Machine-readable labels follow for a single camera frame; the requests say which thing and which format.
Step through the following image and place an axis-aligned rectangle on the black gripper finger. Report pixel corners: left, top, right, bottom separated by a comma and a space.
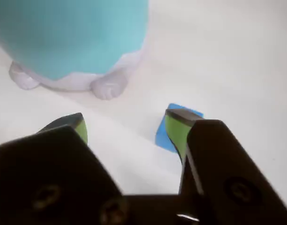
0, 112, 132, 225

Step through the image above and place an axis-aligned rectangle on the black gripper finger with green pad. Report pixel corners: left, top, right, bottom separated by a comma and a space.
165, 109, 287, 225

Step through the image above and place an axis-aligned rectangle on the blue lego block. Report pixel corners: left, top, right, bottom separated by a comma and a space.
155, 103, 204, 153

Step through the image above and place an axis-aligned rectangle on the teal whale shaped bin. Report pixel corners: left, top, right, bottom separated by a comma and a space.
0, 0, 150, 101

